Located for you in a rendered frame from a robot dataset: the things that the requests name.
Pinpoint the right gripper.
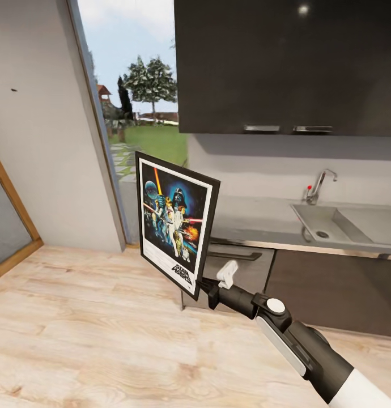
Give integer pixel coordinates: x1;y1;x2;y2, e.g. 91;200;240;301
195;277;245;312

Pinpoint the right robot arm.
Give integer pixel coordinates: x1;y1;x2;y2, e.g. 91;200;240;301
195;260;391;408

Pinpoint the poster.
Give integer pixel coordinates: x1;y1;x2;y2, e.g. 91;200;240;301
135;151;221;301

